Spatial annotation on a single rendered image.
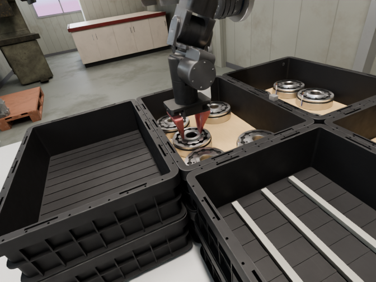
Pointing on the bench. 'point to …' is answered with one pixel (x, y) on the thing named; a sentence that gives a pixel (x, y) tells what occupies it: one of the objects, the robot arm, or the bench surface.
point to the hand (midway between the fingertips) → (191, 132)
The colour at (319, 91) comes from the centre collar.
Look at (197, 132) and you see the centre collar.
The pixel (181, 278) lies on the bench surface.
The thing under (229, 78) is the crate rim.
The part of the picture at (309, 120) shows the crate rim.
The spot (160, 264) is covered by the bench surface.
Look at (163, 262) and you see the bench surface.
